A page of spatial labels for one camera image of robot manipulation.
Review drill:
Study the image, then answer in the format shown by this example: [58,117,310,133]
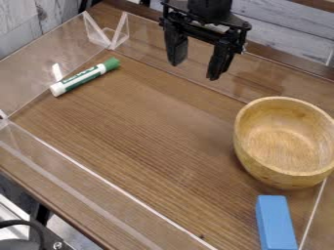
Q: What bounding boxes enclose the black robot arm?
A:
[159,0,252,81]

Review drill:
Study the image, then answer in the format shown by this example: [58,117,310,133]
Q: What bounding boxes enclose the black metal mount bottom left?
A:
[0,225,77,250]

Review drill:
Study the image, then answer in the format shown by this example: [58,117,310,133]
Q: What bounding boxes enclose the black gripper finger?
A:
[206,40,234,81]
[165,22,189,66]

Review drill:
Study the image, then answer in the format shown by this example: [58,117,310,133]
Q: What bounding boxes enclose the blue rectangular block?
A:
[256,195,298,250]

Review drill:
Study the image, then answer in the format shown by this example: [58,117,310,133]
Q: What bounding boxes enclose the brown wooden bowl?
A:
[234,97,334,189]

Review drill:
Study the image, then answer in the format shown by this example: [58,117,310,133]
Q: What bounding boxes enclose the clear acrylic tray walls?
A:
[0,6,334,250]

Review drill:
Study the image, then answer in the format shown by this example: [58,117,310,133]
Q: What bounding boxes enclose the green and white marker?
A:
[50,58,121,97]

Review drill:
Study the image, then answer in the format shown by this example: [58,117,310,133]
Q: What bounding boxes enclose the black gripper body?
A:
[159,1,252,54]

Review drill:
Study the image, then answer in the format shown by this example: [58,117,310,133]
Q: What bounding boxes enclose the black cable bottom left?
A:
[0,220,47,250]

